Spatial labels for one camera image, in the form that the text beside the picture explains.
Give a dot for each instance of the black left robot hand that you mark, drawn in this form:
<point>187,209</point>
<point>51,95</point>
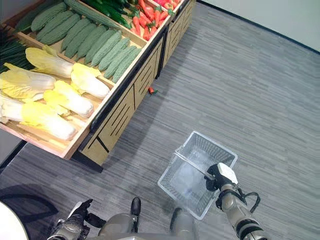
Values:
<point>79,211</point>

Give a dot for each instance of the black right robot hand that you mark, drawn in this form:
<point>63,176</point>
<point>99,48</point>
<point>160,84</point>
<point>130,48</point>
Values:
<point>226,172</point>

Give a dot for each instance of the clear plastic shopping basket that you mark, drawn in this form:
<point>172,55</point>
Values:
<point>197,160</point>

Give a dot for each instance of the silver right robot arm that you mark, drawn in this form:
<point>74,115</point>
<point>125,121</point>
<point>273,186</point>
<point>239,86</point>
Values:
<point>235,207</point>

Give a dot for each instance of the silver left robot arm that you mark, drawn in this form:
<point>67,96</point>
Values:
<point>68,228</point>

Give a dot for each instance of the silver left robot leg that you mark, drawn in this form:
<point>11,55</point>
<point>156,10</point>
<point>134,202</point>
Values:
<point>120,222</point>

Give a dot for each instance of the silver robot leg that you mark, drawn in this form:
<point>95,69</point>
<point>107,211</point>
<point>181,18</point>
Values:
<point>120,222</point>
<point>185,222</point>

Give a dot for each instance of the silver right robot leg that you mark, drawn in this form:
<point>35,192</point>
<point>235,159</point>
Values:
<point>185,222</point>

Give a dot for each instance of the silver robot torso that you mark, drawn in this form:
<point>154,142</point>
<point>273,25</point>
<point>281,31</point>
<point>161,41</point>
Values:
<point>140,237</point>

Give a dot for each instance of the white round object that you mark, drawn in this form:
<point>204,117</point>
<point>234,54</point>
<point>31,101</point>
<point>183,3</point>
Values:
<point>10,222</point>

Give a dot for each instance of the yellow napa cabbage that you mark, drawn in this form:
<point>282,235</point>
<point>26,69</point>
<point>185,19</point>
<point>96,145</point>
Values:
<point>51,62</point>
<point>10,110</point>
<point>91,83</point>
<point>71,100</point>
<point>50,122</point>
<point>25,81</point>

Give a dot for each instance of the long wooden produce stand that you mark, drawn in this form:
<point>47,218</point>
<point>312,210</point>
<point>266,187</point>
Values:
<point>120,110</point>

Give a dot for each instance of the small red pepper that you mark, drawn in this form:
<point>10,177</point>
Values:
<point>151,90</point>

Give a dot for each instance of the green bitter melon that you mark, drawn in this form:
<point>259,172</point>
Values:
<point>108,48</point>
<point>91,42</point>
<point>120,61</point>
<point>127,65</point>
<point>75,33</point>
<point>100,46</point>
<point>54,25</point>
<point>114,53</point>
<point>61,31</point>
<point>80,41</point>
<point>48,15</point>

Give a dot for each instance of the orange carrot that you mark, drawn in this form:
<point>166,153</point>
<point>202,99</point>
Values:
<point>146,33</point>
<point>136,25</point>
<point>149,12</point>
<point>164,15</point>
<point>143,5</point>
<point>143,18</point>
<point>153,30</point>
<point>157,16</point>

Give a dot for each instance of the green onion bundle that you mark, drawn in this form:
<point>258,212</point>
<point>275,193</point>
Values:
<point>13,53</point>

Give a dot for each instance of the red tomato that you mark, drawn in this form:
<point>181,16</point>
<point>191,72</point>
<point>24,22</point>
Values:
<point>166,3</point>

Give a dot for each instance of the long ridged green luffa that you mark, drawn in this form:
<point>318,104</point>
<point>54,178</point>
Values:
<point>90,12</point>
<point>26,20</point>

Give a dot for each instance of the dark green cucumber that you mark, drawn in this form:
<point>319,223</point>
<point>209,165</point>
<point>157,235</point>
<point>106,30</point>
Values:
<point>117,5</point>
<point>110,11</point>

